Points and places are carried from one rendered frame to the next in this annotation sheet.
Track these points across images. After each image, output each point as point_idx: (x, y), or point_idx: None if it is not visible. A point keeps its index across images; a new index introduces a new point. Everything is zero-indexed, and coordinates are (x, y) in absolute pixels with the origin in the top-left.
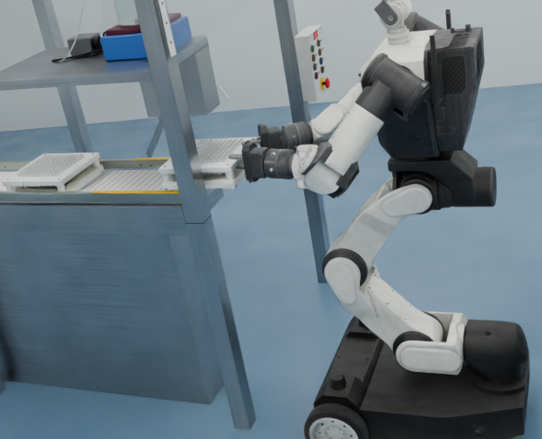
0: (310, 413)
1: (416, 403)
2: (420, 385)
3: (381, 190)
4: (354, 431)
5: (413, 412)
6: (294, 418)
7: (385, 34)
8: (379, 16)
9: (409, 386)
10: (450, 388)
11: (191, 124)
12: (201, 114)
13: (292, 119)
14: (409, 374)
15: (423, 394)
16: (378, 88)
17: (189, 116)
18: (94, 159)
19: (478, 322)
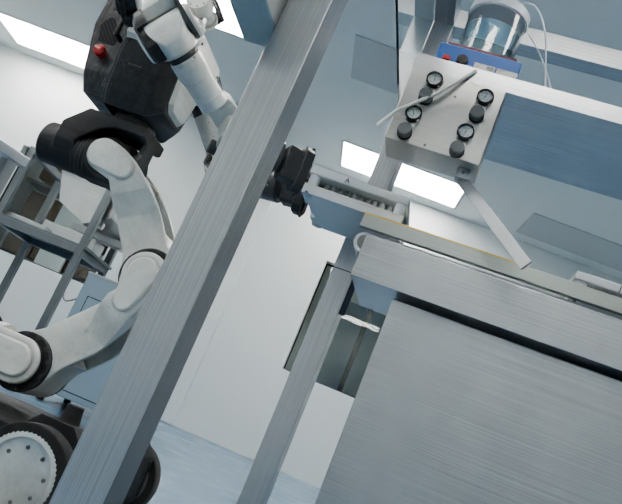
0: (157, 460)
1: (41, 411)
2: (26, 409)
3: (149, 182)
4: None
5: (49, 413)
6: None
7: (205, 31)
8: (218, 24)
9: (38, 414)
10: None
11: (373, 169)
12: (393, 158)
13: (299, 108)
14: (30, 414)
15: (29, 408)
16: None
17: (376, 161)
18: (571, 280)
19: None
